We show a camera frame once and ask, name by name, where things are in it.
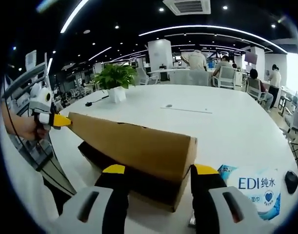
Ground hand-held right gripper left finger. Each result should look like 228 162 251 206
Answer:
53 164 130 234

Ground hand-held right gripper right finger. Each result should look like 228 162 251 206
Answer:
189 163 274 234

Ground blue wet wipes pack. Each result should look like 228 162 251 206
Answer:
217 165 282 221

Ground brown cardboard shoe box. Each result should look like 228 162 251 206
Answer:
68 112 198 213

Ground person's left hand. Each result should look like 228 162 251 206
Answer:
28 120 49 140

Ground metal shelving rack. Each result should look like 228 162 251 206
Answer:
3 50 53 115

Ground person's white shirt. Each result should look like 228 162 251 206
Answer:
0 136 63 220

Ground potted green plant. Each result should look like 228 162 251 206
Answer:
92 63 139 103

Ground black computer mouse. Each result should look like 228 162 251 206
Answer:
284 170 298 195

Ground white linear ceiling light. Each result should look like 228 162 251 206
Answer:
138 25 288 53
60 0 91 34

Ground white office chair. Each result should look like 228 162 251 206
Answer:
246 77 268 102
218 66 238 90

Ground round ceiling spotlights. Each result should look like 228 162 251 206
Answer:
91 7 276 46

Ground ceiling air conditioner vent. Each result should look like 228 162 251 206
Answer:
162 0 211 16

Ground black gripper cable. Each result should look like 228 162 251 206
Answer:
1 92 20 138

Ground white table cable hatch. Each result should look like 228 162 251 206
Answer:
160 104 213 114

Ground purple wall screen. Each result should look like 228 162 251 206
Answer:
245 52 258 63

